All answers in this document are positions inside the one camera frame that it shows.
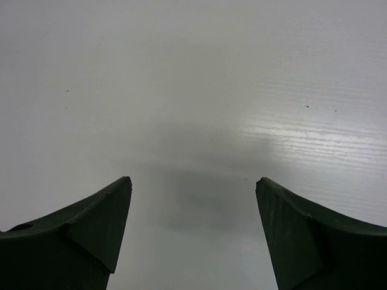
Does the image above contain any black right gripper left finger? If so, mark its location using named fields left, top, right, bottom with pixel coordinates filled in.
left=1, top=176, right=132, bottom=289

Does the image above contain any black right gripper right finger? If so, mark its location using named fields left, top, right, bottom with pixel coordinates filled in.
left=256, top=178, right=386, bottom=289

